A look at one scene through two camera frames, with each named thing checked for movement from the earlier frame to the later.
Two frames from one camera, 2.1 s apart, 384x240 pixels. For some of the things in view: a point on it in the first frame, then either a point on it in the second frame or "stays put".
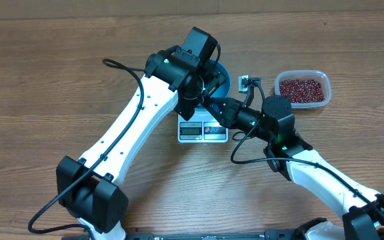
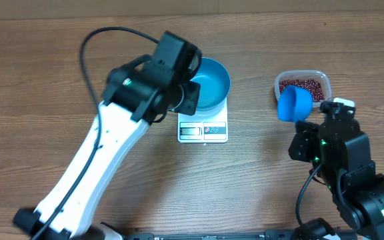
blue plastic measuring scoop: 215,107 to 295,104
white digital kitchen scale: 201,129 stays put
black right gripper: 231,111 to 305,142
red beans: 301,91 stays put
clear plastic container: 305,88 stays put
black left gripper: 213,78 to 191,91
